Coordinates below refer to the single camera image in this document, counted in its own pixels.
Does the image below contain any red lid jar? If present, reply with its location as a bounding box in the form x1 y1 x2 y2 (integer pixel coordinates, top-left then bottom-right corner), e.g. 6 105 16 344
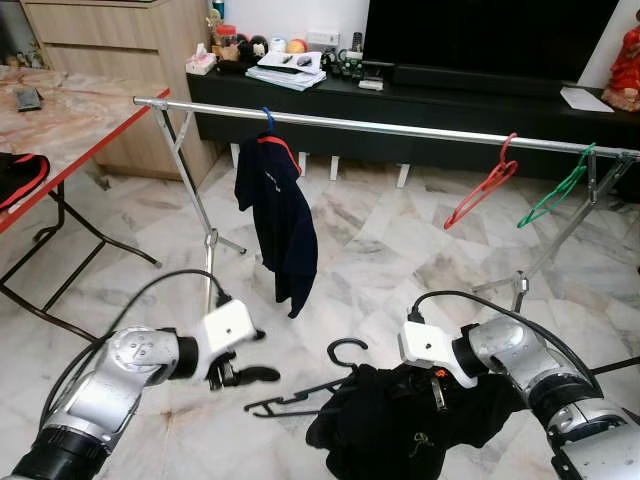
214 23 239 61

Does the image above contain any white plastic box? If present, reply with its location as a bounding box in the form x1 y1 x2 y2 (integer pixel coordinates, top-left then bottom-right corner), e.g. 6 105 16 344
306 30 341 51

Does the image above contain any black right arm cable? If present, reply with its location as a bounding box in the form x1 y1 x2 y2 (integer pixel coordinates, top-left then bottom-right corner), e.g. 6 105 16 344
405 290 606 401

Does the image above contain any red plastic hanger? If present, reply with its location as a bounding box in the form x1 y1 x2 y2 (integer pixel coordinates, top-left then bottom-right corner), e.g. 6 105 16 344
443 133 521 231

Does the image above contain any black soundbar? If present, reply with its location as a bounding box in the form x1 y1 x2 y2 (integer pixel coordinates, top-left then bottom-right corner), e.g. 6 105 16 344
392 63 576 98

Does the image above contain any marble top folding table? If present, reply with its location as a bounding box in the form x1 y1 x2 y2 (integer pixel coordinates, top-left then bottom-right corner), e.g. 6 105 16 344
0 65 171 341

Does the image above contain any black jacket red stripe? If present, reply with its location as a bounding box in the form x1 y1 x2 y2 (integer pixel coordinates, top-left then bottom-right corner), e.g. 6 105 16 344
0 152 51 213

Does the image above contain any black television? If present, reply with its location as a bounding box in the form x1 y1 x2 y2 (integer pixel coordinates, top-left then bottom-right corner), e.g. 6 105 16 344
362 0 621 83

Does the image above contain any black shirt green logo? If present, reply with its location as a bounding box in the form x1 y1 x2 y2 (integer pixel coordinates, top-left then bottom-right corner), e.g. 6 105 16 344
305 362 531 480

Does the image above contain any navy jacket red stripe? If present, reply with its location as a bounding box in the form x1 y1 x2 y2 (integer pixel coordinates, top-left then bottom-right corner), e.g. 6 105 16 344
235 133 319 319

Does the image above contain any pink tissue box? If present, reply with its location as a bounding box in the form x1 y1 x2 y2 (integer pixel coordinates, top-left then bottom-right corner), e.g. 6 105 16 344
186 45 218 76

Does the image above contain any black plastic hanger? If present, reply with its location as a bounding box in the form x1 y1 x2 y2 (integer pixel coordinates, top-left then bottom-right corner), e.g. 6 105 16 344
243 338 401 419

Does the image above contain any white paper sheet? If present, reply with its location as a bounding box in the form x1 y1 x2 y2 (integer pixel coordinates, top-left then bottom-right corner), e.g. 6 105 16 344
560 86 615 113

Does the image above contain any light wooden cabinet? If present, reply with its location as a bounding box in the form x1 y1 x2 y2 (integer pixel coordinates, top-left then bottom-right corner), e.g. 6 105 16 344
22 0 211 186

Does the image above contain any black TV console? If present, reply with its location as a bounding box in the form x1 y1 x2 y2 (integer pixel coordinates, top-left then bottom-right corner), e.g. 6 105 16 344
187 62 640 191

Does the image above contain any stack of papers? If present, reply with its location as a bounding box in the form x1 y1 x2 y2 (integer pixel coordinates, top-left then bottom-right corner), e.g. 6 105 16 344
245 50 326 93

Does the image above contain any green plastic hanger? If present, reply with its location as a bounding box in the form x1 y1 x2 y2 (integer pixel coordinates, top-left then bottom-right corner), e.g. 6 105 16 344
516 143 598 229

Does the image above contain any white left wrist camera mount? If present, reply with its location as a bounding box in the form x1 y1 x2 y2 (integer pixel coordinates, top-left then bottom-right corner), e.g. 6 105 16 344
200 298 258 381

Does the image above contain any silver metal clothes rack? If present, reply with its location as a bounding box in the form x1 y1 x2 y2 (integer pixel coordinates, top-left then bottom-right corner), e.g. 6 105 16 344
133 95 640 316

